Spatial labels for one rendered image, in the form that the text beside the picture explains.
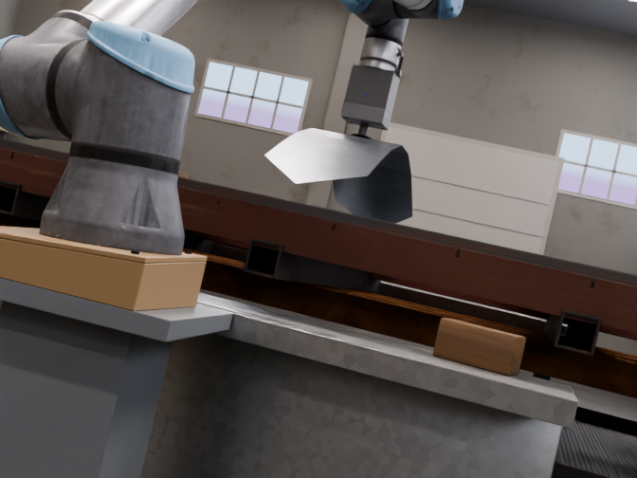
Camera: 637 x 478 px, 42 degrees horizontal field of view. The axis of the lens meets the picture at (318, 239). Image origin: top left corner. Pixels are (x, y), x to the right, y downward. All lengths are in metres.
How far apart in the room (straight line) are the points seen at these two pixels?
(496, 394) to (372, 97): 0.81
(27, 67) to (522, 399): 0.65
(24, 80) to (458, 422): 0.67
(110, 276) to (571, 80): 11.60
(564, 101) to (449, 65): 1.66
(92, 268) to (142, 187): 0.11
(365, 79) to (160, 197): 0.82
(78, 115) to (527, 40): 11.56
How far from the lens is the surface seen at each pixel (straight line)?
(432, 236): 1.21
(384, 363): 0.97
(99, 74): 0.89
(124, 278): 0.79
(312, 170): 1.35
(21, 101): 0.98
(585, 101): 12.22
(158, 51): 0.88
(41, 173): 1.39
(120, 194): 0.86
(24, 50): 1.00
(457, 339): 1.07
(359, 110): 1.62
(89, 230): 0.85
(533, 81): 12.19
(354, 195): 1.86
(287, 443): 1.17
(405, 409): 1.13
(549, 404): 0.96
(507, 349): 1.05
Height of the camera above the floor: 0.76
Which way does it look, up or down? 2 degrees up
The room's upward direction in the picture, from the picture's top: 13 degrees clockwise
